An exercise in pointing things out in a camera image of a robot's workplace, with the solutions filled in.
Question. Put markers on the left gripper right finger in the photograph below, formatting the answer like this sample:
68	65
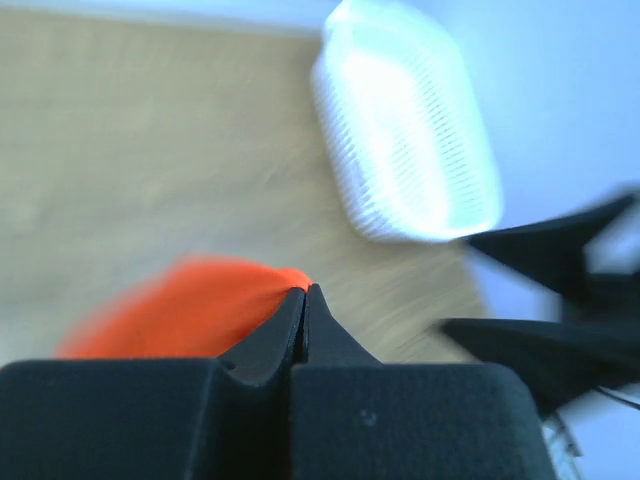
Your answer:
325	341

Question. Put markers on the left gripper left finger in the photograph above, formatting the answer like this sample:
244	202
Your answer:
262	359

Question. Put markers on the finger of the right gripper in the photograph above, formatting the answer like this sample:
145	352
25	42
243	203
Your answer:
551	252
558	362

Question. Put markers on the orange t-shirt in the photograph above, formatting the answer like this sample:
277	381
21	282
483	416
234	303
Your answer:
201	307

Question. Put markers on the white perforated plastic basket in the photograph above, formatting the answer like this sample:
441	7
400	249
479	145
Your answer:
405	137

